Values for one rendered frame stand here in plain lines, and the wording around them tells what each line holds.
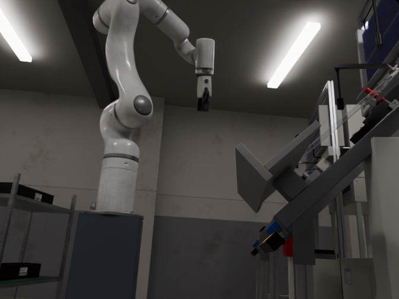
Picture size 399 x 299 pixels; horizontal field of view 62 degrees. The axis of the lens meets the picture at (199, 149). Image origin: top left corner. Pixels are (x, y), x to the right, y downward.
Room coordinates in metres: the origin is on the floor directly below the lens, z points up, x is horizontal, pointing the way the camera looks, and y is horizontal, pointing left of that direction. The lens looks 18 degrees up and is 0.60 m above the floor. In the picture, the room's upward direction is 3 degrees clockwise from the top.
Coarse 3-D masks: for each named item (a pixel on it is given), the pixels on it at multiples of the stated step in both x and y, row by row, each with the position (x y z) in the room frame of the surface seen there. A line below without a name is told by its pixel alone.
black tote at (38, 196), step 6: (0, 186) 2.54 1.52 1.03; (6, 186) 2.54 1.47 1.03; (18, 186) 2.59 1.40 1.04; (24, 186) 2.66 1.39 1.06; (0, 192) 2.54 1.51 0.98; (6, 192) 2.54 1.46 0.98; (18, 192) 2.60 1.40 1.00; (24, 192) 2.67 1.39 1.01; (30, 192) 2.75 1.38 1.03; (36, 192) 2.83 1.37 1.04; (42, 192) 2.91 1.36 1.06; (36, 198) 2.84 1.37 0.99; (42, 198) 2.93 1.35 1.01; (48, 198) 3.02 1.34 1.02
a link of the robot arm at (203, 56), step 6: (198, 42) 1.27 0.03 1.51; (204, 42) 1.26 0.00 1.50; (210, 42) 1.26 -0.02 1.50; (198, 48) 1.28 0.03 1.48; (204, 48) 1.27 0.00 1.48; (210, 48) 1.27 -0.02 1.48; (192, 54) 1.33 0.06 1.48; (198, 54) 1.29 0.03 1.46; (204, 54) 1.28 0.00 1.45; (210, 54) 1.28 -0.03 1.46; (198, 60) 1.30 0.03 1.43; (204, 60) 1.29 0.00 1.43; (210, 60) 1.29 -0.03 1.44; (198, 66) 1.31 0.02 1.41; (204, 66) 1.30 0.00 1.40; (210, 66) 1.31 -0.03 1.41
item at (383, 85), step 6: (390, 78) 0.67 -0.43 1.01; (384, 84) 0.67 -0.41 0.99; (378, 90) 0.67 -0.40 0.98; (366, 96) 0.68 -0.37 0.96; (372, 96) 0.67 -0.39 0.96; (360, 102) 0.68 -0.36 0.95; (366, 102) 0.68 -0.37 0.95; (354, 108) 0.68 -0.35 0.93; (348, 114) 0.68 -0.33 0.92; (342, 120) 0.68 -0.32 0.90; (336, 126) 0.69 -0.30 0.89; (324, 132) 0.69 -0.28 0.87; (330, 132) 0.69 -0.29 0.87; (318, 138) 0.69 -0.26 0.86; (324, 138) 0.69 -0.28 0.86; (312, 144) 0.69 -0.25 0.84; (318, 144) 0.70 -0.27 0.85; (306, 150) 0.69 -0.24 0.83
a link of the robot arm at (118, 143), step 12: (108, 108) 1.07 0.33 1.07; (108, 120) 1.08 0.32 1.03; (108, 132) 1.08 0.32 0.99; (120, 132) 1.10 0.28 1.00; (108, 144) 1.04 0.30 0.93; (120, 144) 1.03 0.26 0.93; (132, 144) 1.05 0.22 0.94; (108, 156) 1.03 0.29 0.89; (120, 156) 1.03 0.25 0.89; (132, 156) 1.05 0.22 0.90
